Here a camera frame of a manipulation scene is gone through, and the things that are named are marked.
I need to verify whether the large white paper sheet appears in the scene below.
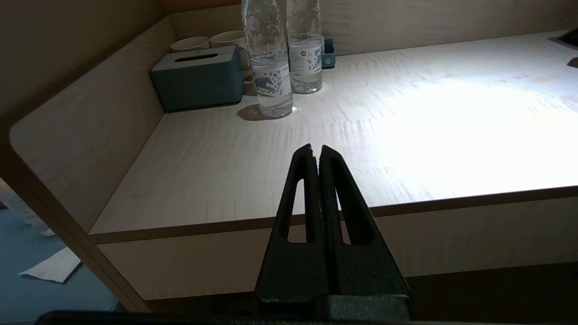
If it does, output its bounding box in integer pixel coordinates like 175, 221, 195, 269
19, 247, 82, 283

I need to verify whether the clear water bottle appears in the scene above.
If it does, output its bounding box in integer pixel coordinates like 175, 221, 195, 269
286, 0, 324, 94
242, 0, 295, 119

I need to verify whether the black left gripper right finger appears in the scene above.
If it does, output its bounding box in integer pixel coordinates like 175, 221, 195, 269
318, 144, 411, 316

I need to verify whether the small blue tray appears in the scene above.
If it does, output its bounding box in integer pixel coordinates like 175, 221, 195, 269
322, 38, 336, 69

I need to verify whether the black recessed socket panel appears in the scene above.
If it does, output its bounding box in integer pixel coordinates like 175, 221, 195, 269
548, 28, 578, 48

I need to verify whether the white cup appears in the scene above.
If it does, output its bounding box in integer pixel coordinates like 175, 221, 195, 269
210, 30, 253, 83

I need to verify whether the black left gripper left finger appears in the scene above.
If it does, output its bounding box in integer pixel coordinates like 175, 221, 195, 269
255, 144, 332, 312

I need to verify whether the grey-blue tissue box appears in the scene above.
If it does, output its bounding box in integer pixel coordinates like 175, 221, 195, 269
150, 45, 244, 112

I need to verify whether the small white dish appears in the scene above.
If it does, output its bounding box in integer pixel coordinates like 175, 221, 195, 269
171, 37, 211, 53

